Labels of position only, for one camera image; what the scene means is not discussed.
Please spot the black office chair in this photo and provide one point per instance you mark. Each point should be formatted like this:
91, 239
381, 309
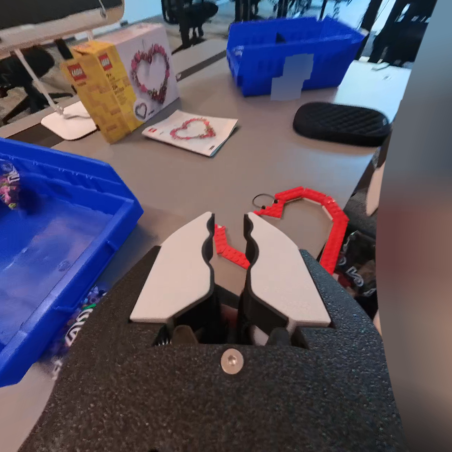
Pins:
190, 14
21, 70

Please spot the blue plastic bin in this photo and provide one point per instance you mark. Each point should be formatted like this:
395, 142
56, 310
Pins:
254, 53
63, 240

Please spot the heart print instruction booklet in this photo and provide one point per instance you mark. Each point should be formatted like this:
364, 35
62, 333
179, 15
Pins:
197, 136

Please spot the yellow and white toy box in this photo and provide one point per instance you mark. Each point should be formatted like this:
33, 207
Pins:
113, 91

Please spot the purple printed plastic bag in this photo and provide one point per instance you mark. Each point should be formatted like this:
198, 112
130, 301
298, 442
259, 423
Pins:
77, 328

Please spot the clear bag of pink bricks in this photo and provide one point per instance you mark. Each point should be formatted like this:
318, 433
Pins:
9, 183

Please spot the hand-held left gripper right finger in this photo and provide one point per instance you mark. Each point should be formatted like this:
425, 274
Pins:
282, 279

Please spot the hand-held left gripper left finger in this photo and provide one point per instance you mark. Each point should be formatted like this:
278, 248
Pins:
176, 272

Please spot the black quilted wrist rest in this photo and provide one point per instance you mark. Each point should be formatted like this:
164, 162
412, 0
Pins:
339, 123

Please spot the red brick heart frame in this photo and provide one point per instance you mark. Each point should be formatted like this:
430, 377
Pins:
335, 229

